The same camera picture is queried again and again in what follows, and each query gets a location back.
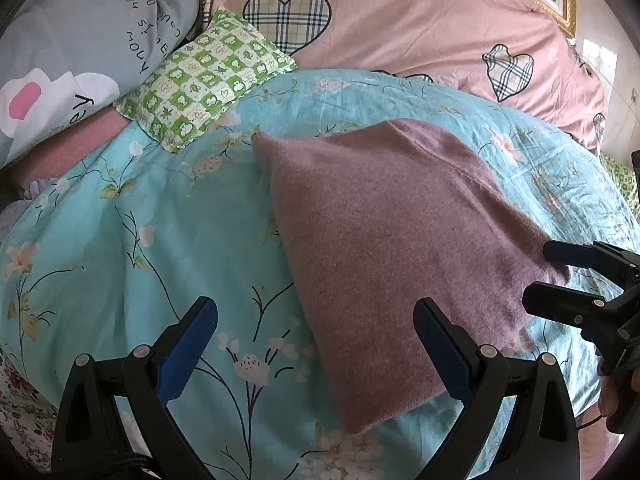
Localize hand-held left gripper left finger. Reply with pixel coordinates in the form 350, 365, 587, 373
50, 296, 219, 480

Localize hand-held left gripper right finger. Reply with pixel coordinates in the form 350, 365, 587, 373
414, 297, 581, 480

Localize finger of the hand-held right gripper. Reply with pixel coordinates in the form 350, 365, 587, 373
542, 240, 640, 287
521, 281, 624, 333

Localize pink knit sweater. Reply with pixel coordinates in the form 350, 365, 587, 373
251, 118, 572, 436

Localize person's right hand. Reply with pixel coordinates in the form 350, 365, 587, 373
597, 374, 624, 419

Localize green checkered pillow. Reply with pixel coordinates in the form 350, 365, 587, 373
600, 152, 639, 207
114, 6, 298, 155

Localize teal floral blanket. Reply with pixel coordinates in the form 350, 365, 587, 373
0, 67, 637, 480

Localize white red floral bedsheet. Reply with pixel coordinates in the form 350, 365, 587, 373
0, 347, 62, 473

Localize white ruffled cloth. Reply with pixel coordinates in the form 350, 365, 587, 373
0, 179, 43, 233

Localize folded pink towel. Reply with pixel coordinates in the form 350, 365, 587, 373
14, 109, 128, 193

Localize pink quilt with plaid hearts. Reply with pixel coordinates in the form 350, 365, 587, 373
200, 0, 610, 157

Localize grey printed pillow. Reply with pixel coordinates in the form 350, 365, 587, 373
0, 0, 203, 170

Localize black cable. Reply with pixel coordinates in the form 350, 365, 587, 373
97, 451, 157, 480

